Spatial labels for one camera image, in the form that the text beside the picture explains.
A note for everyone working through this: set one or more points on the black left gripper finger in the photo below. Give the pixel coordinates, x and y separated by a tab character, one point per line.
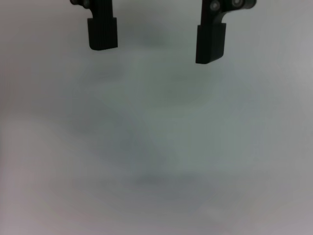
210	41
102	29

